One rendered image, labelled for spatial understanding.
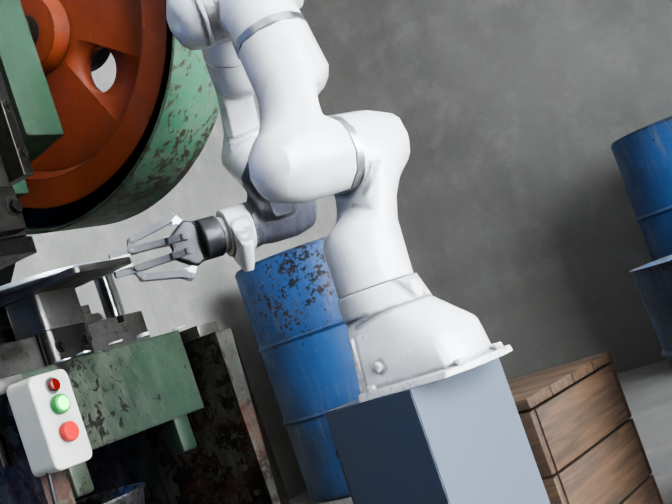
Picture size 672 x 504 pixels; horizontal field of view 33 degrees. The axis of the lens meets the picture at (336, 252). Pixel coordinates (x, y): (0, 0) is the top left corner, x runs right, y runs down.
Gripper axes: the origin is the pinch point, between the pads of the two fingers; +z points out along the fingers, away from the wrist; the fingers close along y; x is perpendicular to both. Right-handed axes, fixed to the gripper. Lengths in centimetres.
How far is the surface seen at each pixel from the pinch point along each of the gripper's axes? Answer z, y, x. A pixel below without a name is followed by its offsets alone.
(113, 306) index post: 0.2, -6.1, -9.1
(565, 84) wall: -244, 43, -206
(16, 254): 13.9, 7.5, -6.8
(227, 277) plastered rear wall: -87, 9, -241
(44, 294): 13.0, -2.0, 5.9
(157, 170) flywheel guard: -17.7, 17.6, -18.4
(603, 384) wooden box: -75, -48, 17
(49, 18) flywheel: -8, 54, -26
